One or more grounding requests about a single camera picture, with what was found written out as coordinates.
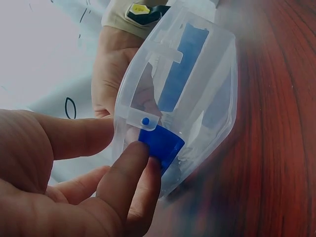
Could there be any person's left hand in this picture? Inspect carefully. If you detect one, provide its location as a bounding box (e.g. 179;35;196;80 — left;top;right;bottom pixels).
0;108;161;237

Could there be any person's right hand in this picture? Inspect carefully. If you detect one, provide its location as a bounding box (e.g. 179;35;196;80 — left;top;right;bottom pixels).
91;24;162;119

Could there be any clear plastic box blue latch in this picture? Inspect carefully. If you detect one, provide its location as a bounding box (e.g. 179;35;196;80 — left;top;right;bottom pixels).
110;4;238;201

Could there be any person's right forearm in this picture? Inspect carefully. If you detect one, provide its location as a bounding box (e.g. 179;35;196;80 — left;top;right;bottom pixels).
100;0;158;38

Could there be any black wrist band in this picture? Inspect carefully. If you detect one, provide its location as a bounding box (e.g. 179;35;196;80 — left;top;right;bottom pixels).
125;0;171;27

